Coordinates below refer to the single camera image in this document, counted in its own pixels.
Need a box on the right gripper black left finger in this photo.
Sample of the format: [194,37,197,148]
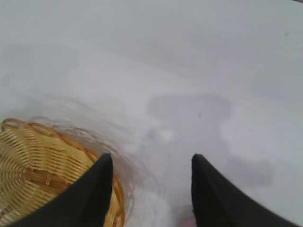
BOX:
[10,153,114,227]

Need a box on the yellow woven wicker basket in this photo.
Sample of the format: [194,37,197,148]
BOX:
[0,118,125,227]

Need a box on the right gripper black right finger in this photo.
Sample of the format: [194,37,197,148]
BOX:
[191,153,303,227]

